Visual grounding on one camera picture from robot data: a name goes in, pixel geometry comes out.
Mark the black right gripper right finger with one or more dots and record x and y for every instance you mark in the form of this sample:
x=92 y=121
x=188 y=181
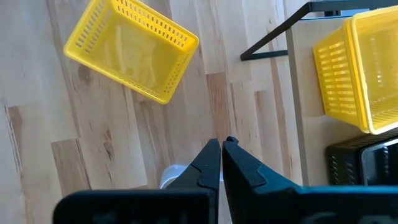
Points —
x=248 y=196

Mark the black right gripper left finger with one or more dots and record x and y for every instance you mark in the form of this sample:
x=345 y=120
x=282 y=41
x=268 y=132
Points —
x=192 y=199

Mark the clear plastic basket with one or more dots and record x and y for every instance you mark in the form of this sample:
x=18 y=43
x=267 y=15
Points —
x=171 y=174

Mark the black slotted plastic basket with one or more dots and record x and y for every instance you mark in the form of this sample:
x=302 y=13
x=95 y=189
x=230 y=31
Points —
x=342 y=161

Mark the yellow slotted plastic basket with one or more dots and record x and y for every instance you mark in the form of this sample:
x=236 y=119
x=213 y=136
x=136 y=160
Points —
x=385 y=62
x=332 y=77
x=133 y=53

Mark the wooden shelf with black frame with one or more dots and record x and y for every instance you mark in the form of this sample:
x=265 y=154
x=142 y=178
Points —
x=308 y=140

